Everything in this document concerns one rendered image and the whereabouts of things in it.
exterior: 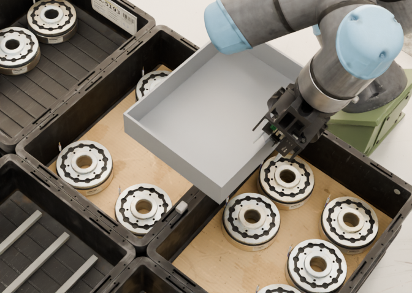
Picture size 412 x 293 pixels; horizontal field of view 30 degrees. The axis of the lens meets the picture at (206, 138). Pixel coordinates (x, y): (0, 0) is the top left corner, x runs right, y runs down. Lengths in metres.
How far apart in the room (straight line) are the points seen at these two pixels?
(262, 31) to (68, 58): 0.69
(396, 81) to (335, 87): 0.64
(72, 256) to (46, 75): 0.41
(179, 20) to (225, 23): 0.85
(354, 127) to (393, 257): 0.27
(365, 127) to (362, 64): 0.67
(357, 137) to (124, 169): 0.49
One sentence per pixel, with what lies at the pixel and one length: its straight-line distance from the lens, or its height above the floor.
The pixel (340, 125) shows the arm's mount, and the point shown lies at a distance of 1.62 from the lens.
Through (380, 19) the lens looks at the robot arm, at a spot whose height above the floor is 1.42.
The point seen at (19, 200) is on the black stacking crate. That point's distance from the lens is 1.43.
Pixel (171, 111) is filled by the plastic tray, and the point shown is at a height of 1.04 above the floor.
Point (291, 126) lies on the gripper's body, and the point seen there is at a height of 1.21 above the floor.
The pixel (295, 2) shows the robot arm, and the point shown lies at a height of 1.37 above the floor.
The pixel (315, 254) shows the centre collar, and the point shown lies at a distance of 1.35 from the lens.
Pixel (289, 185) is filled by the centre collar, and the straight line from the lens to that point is 1.41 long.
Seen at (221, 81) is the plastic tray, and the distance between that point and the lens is 1.30.
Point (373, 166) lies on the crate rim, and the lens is 1.39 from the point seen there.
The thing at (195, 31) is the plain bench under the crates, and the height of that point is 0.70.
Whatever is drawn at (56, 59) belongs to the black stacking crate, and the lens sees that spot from 1.62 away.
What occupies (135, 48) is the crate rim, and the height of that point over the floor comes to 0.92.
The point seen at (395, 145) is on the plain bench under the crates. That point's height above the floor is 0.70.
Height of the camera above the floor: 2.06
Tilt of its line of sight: 56 degrees down
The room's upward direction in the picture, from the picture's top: 7 degrees clockwise
